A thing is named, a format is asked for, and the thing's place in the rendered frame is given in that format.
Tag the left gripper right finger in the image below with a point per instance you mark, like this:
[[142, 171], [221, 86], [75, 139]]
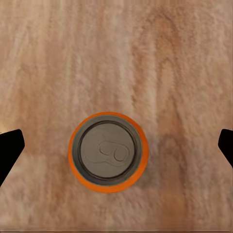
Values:
[[225, 143]]

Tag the can of soda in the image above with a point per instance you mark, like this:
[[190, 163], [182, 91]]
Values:
[[108, 152]]

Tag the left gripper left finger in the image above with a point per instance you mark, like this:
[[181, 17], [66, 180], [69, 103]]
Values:
[[11, 146]]

